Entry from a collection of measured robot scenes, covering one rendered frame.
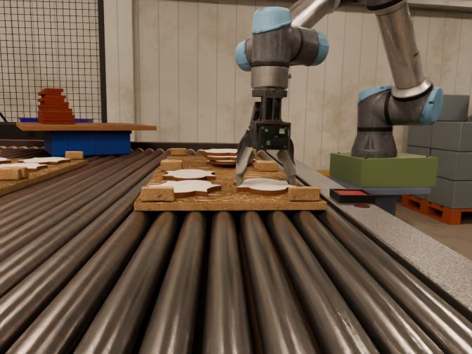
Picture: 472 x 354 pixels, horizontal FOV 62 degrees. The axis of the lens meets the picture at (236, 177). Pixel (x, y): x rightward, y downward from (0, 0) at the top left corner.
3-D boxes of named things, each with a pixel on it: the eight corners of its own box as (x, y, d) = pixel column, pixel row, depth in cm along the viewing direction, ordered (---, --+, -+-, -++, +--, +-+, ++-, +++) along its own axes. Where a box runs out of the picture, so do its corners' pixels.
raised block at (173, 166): (182, 170, 111) (182, 160, 110) (182, 171, 109) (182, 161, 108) (160, 170, 110) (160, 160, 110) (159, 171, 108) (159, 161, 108)
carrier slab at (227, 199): (280, 176, 114) (280, 171, 113) (326, 210, 73) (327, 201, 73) (156, 175, 110) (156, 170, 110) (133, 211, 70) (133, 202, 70)
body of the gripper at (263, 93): (252, 152, 77) (254, 88, 75) (246, 148, 85) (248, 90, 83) (291, 152, 77) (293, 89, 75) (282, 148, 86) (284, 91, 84)
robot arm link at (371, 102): (367, 126, 144) (369, 88, 142) (404, 126, 135) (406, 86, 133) (349, 127, 136) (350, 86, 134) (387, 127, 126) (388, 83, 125)
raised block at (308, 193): (317, 199, 75) (318, 185, 74) (320, 201, 73) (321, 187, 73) (286, 199, 74) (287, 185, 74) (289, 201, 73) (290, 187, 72)
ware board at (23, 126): (123, 126, 209) (123, 123, 209) (156, 130, 167) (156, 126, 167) (16, 126, 184) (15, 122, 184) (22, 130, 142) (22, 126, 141)
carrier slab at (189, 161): (258, 159, 155) (258, 156, 155) (279, 175, 115) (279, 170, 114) (168, 159, 152) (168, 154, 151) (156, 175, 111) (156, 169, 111)
